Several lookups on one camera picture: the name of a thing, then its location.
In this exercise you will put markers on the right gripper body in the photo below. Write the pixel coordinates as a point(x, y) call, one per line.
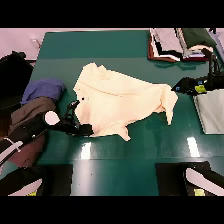
point(190, 85)

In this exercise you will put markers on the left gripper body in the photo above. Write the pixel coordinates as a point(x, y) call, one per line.
point(81, 129)

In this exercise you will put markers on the black garment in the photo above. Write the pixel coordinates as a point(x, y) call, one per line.
point(13, 80)

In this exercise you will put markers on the grey folded garment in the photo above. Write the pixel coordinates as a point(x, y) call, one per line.
point(166, 40)

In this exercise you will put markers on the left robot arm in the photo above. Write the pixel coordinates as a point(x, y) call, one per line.
point(25, 131)

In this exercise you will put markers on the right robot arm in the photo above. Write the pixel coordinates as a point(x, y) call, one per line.
point(171, 180)

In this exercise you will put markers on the dark green folded garment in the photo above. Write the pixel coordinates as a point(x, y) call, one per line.
point(198, 36)

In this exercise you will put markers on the blue garment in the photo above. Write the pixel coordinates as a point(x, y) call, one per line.
point(43, 89)

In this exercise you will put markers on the light grey garment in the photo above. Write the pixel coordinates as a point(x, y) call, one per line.
point(211, 111)

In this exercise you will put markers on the cream shirt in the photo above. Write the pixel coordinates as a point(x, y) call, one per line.
point(116, 100)

